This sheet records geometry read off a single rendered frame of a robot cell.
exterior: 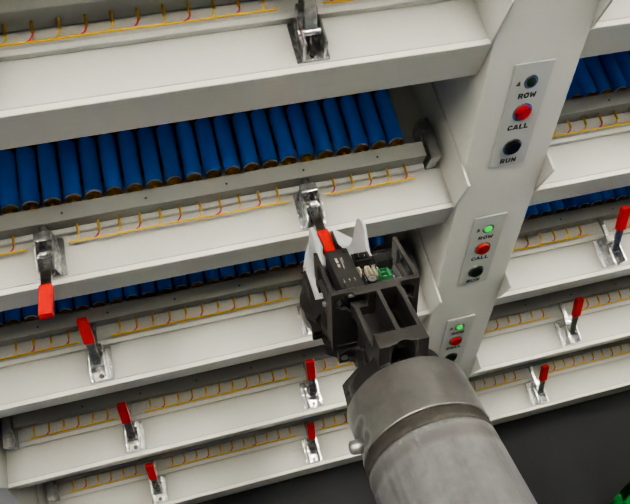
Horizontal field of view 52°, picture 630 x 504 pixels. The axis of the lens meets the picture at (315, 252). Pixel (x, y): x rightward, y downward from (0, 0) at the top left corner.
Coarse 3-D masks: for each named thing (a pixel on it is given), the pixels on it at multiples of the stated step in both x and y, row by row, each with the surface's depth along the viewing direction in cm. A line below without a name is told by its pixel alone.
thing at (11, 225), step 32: (320, 160) 68; (352, 160) 68; (384, 160) 69; (416, 160) 70; (160, 192) 65; (192, 192) 65; (224, 192) 66; (256, 192) 67; (0, 224) 62; (32, 224) 62; (64, 224) 64; (160, 224) 65
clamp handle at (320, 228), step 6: (312, 204) 65; (312, 210) 66; (318, 210) 66; (312, 216) 65; (318, 216) 65; (318, 222) 65; (318, 228) 64; (324, 228) 64; (324, 234) 64; (324, 240) 63; (330, 240) 63; (324, 246) 62; (330, 246) 62; (324, 252) 62
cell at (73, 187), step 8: (64, 144) 66; (72, 144) 67; (64, 152) 66; (72, 152) 66; (64, 160) 66; (72, 160) 66; (64, 168) 65; (72, 168) 65; (64, 176) 65; (72, 176) 65; (64, 184) 65; (72, 184) 65; (80, 184) 66; (64, 192) 65; (72, 192) 64; (80, 192) 65
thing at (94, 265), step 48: (432, 96) 70; (432, 144) 70; (384, 192) 70; (432, 192) 71; (96, 240) 65; (144, 240) 65; (192, 240) 66; (240, 240) 66; (288, 240) 67; (0, 288) 62; (96, 288) 66
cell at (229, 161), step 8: (216, 120) 69; (224, 120) 69; (216, 128) 69; (224, 128) 69; (216, 136) 69; (224, 136) 68; (232, 136) 69; (224, 144) 68; (232, 144) 68; (224, 152) 68; (232, 152) 68; (224, 160) 68; (232, 160) 67; (224, 168) 68
